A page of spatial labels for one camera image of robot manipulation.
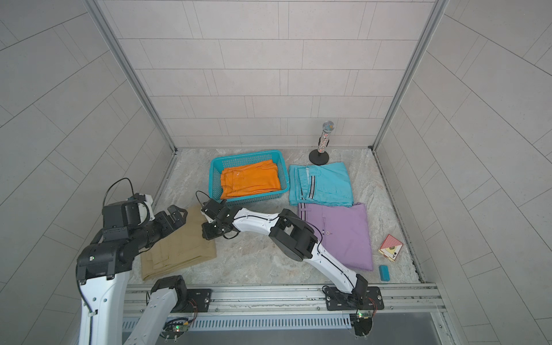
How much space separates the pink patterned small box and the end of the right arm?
1.86 feet

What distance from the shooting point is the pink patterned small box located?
807mm

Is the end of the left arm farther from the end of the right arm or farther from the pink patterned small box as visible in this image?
the pink patterned small box
